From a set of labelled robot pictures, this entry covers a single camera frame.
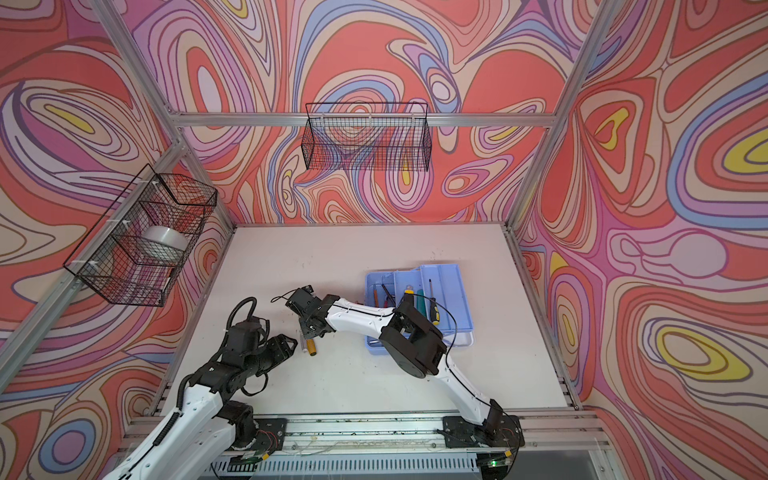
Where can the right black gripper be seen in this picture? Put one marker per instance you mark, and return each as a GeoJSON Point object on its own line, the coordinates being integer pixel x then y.
{"type": "Point", "coordinates": [307, 331]}

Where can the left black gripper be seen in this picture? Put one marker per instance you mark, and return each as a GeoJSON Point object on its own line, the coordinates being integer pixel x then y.
{"type": "Point", "coordinates": [280, 350]}

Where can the black yellow small screwdriver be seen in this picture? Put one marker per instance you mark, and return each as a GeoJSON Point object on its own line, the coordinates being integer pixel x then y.
{"type": "Point", "coordinates": [434, 314]}

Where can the white blue plastic tool box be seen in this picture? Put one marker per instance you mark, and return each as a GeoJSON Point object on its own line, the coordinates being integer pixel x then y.
{"type": "Point", "coordinates": [439, 295]}

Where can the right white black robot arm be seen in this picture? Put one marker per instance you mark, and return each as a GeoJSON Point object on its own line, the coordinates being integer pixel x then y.
{"type": "Point", "coordinates": [418, 348]}

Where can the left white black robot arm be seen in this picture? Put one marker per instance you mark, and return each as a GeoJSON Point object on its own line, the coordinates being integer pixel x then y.
{"type": "Point", "coordinates": [206, 420]}

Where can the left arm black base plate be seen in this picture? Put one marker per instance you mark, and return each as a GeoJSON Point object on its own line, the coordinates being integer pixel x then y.
{"type": "Point", "coordinates": [269, 436]}

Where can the grey duct tape roll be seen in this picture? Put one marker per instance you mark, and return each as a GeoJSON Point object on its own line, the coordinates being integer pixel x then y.
{"type": "Point", "coordinates": [166, 237]}

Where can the black wire basket left wall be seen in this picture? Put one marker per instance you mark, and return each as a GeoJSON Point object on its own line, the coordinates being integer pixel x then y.
{"type": "Point", "coordinates": [123, 268]}

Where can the black wire basket wall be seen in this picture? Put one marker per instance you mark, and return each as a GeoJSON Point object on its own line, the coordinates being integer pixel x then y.
{"type": "Point", "coordinates": [367, 136]}
{"type": "Point", "coordinates": [123, 268]}

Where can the black wire basket back wall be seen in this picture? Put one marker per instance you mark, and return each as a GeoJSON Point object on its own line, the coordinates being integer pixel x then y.
{"type": "Point", "coordinates": [367, 136]}

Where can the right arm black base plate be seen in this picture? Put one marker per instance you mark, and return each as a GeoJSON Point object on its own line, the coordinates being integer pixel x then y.
{"type": "Point", "coordinates": [458, 433]}

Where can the aluminium mounting rail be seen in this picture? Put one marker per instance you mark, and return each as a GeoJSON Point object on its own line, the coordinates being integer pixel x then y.
{"type": "Point", "coordinates": [550, 429]}

